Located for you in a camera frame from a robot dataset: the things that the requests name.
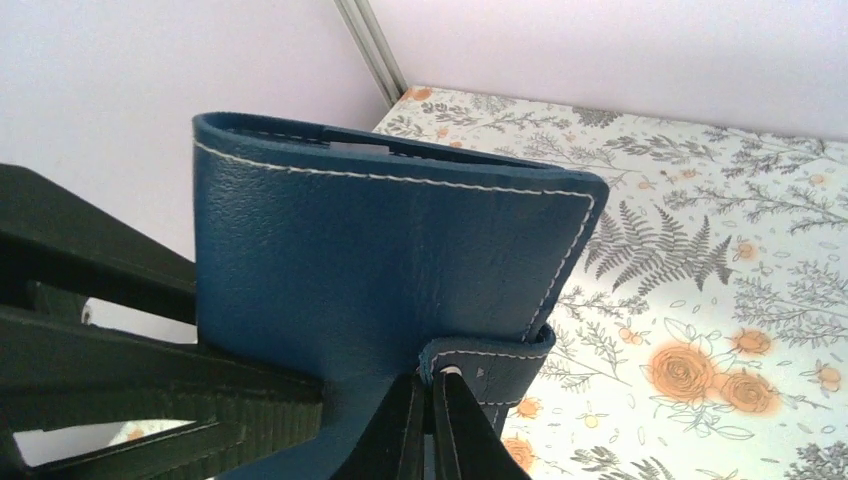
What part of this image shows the floral table cloth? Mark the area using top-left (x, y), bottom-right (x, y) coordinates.
top-left (377, 87), bottom-right (847, 479)

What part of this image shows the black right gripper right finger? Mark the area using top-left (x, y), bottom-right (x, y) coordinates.
top-left (432, 369), bottom-right (529, 480)

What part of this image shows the blue leather card holder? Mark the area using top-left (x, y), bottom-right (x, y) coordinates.
top-left (192, 112), bottom-right (609, 479)

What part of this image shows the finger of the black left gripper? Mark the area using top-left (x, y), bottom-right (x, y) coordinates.
top-left (1, 307), bottom-right (322, 479)
top-left (1, 164), bottom-right (196, 325)

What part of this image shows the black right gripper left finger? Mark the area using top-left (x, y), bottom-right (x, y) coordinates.
top-left (331, 375), bottom-right (426, 480)

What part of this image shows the aluminium rail base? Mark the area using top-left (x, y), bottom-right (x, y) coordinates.
top-left (334, 0), bottom-right (408, 106)

